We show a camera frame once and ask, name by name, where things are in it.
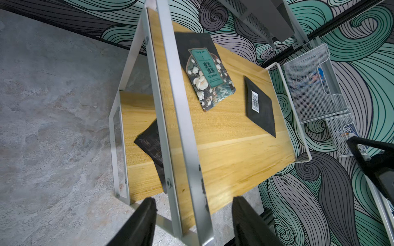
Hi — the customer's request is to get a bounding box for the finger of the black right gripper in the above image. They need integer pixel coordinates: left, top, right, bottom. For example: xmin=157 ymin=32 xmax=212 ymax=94
xmin=346 ymin=136 xmax=394 ymax=203

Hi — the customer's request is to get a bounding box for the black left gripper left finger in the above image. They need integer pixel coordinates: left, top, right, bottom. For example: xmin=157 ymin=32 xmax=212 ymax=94
xmin=107 ymin=197 xmax=157 ymax=246

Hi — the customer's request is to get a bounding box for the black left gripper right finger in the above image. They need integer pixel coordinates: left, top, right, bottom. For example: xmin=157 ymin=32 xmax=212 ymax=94
xmin=231 ymin=196 xmax=282 ymax=246

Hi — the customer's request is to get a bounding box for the black tea bag with barcode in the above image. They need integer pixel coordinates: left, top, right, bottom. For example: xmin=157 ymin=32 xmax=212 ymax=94
xmin=244 ymin=76 xmax=276 ymax=137

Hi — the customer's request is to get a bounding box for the jasmine tea bag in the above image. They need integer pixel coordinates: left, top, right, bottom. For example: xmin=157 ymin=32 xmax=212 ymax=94
xmin=174 ymin=32 xmax=236 ymax=112

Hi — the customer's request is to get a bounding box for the white wooden two-tier shelf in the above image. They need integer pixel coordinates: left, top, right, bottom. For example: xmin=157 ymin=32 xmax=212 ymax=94
xmin=109 ymin=1 xmax=302 ymax=246

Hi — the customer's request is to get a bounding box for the black tea bag lower left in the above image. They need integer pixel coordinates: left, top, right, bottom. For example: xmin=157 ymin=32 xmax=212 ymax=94
xmin=134 ymin=120 xmax=167 ymax=194

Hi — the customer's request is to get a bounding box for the clear wall bin upper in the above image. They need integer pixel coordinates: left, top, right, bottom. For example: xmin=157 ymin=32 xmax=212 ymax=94
xmin=283 ymin=44 xmax=348 ymax=124

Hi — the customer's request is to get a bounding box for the black wall tray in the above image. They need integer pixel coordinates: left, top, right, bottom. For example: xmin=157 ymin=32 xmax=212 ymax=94
xmin=220 ymin=0 xmax=295 ymax=47

